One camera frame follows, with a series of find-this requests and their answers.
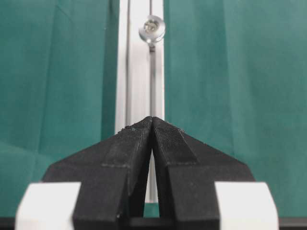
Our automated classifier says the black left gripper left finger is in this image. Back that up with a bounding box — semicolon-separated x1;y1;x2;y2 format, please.
43;116;152;230

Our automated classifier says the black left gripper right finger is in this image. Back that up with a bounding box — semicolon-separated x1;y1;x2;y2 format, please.
152;117;254;230

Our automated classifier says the silver pulley shaft far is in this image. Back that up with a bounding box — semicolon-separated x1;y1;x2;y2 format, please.
139;15;166;52

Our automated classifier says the aluminium extrusion rail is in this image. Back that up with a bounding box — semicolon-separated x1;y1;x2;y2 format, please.
114;0;166;204

